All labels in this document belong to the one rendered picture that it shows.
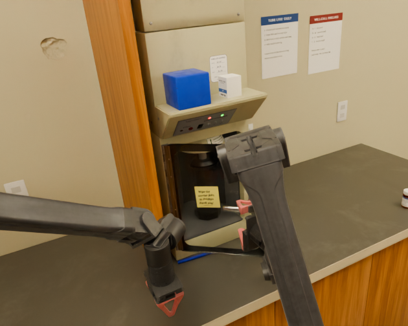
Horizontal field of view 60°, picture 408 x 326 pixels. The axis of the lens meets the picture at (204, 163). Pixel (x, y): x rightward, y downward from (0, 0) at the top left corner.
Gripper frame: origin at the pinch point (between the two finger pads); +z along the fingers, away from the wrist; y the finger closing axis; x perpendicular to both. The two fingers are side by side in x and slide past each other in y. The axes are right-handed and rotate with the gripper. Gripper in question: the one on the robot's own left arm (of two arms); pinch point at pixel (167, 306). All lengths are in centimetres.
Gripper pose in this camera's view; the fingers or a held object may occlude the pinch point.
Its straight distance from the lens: 94.5
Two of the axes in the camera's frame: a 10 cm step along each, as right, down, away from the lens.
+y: -4.4, -3.3, 8.3
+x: -8.9, 2.5, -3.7
